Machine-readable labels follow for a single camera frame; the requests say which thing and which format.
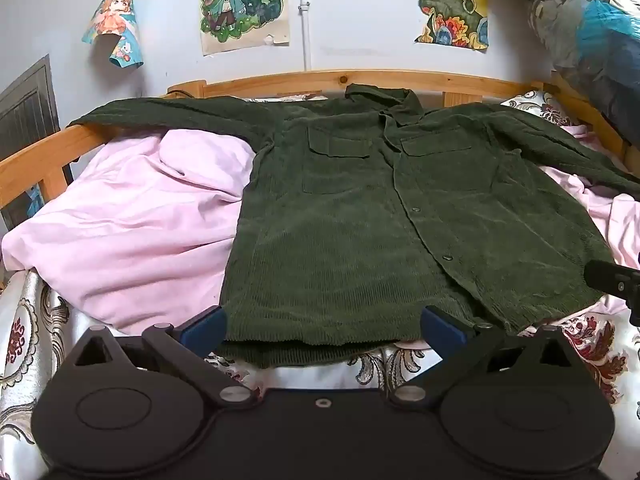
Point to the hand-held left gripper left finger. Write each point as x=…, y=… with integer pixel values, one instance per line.
x=206, y=331

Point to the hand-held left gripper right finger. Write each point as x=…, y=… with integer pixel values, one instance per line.
x=442, y=330

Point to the floral patterned bed sheet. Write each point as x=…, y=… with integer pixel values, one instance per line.
x=20, y=345

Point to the clear plastic bag of clothes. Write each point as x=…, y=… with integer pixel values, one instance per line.
x=585, y=25

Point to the curled cartoon girl poster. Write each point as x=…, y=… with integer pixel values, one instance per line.
x=117, y=25

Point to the dark grey door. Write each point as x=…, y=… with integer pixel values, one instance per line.
x=27, y=110

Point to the blond cartoon character poster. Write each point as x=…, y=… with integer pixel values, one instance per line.
x=240, y=5

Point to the wooden bed frame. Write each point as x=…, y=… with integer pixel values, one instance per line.
x=300, y=80

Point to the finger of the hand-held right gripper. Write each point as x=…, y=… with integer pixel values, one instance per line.
x=612, y=275

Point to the white wall pipe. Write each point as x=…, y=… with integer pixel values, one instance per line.
x=305, y=30

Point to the pink blanket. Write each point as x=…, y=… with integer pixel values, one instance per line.
x=125, y=235

